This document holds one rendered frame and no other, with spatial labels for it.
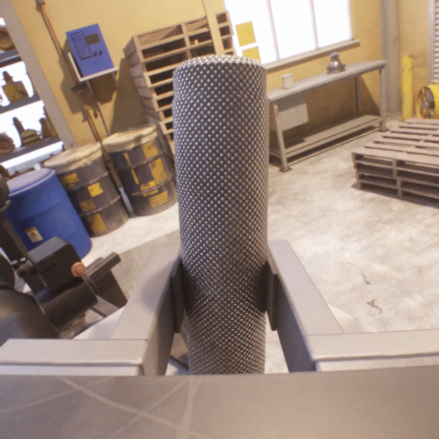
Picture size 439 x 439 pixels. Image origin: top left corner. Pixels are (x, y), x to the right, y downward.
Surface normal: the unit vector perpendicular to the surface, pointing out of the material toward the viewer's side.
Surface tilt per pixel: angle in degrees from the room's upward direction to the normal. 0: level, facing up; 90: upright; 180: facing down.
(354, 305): 0
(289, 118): 90
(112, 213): 90
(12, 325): 10
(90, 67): 90
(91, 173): 90
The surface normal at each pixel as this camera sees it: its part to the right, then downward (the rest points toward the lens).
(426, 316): -0.25, -0.84
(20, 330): 0.10, -0.95
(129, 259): 0.34, 0.38
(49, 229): 0.55, 0.28
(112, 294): 0.77, 0.12
